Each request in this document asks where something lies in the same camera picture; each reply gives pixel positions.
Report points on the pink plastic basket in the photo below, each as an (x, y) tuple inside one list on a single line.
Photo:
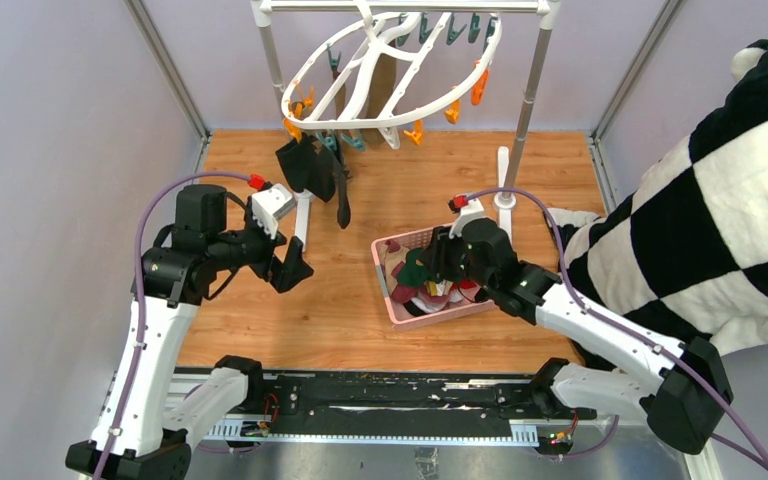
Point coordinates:
[(421, 311)]

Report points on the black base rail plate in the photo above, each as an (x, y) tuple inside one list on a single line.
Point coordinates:
[(410, 405)]

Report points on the black sock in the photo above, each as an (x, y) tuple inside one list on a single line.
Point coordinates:
[(341, 176), (307, 167)]

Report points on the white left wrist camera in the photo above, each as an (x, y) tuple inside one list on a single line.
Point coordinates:
[(270, 206)]

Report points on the white metal drying rack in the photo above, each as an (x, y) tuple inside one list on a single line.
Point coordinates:
[(508, 158)]

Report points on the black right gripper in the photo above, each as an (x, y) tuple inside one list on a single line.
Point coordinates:
[(437, 254)]

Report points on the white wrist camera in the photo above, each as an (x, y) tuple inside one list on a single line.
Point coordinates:
[(270, 206), (466, 211)]

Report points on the black white checkered blanket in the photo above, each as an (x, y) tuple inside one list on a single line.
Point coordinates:
[(686, 254)]

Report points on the tan sock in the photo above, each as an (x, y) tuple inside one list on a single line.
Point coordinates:
[(340, 96), (381, 88)]

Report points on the white oval clip hanger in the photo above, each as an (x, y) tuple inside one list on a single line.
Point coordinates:
[(357, 80)]

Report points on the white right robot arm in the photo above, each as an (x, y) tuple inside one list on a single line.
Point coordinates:
[(679, 389)]

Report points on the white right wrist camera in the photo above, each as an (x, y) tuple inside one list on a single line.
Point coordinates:
[(466, 211)]

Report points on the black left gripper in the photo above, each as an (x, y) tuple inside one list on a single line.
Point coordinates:
[(282, 274)]

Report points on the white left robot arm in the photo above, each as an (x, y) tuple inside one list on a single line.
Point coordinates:
[(213, 236)]

